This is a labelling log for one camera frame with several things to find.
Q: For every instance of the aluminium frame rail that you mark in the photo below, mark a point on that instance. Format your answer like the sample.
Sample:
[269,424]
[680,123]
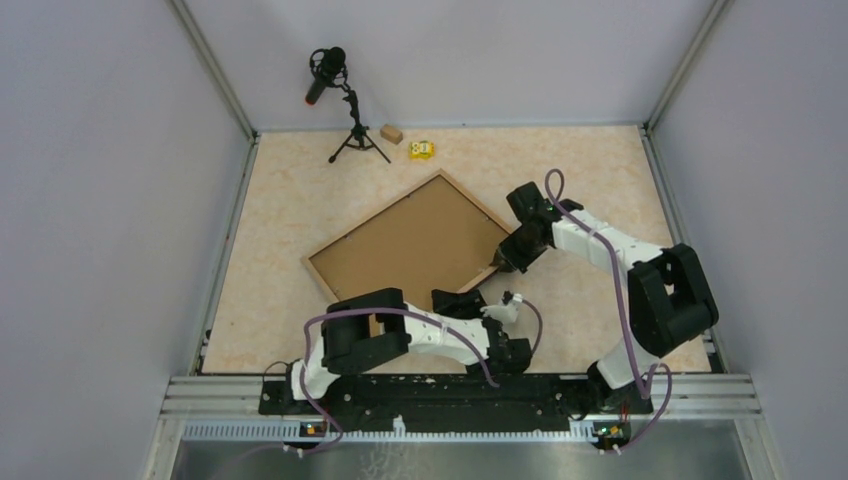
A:
[226,408]

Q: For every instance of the wooden picture frame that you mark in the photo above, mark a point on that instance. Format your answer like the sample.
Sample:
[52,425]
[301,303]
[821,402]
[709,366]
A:
[344,238]

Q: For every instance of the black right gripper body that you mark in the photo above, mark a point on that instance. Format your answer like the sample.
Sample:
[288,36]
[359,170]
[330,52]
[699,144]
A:
[518,250]

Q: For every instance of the black microphone on tripod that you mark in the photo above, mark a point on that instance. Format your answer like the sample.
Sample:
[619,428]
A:
[330,77]

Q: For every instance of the yellow toy car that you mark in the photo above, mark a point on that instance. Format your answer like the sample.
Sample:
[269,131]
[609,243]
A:
[423,149]

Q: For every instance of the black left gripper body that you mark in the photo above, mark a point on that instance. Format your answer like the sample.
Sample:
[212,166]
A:
[470,306]

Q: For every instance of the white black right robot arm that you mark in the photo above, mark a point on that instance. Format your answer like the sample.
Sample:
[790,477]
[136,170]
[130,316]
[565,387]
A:
[662,294]

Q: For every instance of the small wooden block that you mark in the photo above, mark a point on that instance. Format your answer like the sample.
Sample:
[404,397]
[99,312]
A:
[391,134]

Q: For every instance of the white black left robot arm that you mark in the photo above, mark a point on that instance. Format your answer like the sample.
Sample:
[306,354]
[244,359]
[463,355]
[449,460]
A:
[360,334]

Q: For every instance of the brown cardboard backing board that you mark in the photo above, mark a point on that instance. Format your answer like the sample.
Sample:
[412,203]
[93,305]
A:
[417,252]

